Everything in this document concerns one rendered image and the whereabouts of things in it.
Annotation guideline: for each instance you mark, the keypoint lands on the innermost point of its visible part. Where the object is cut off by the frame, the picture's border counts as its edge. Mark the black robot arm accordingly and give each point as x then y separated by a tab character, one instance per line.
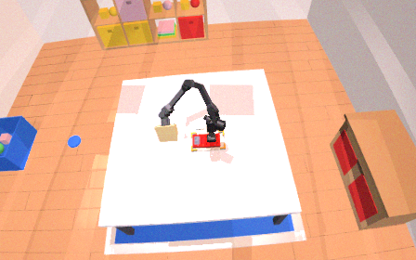
167	109

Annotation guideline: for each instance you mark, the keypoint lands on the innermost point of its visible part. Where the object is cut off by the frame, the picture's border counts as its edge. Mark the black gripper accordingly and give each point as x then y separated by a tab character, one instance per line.
211	137

